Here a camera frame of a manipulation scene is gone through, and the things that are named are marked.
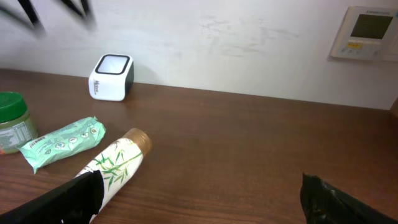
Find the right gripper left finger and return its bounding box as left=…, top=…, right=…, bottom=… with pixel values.
left=1, top=170, right=104, bottom=224

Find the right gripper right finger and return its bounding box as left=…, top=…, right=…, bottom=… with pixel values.
left=300, top=174, right=397, bottom=224

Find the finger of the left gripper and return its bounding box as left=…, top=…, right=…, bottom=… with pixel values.
left=1, top=0, right=44, bottom=34
left=59, top=0, right=95, bottom=30

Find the white bamboo print tube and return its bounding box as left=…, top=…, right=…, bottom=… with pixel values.
left=77, top=128, right=152, bottom=211

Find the mint green tissue pack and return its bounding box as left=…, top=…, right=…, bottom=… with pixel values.
left=18, top=117, right=106, bottom=172

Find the green lid jar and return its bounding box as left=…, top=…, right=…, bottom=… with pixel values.
left=1, top=91, right=38, bottom=155

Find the white barcode scanner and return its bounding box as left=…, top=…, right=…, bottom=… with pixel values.
left=88, top=54, right=134, bottom=101

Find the beige wall control panel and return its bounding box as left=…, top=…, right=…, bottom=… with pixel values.
left=330, top=6, right=397, bottom=62

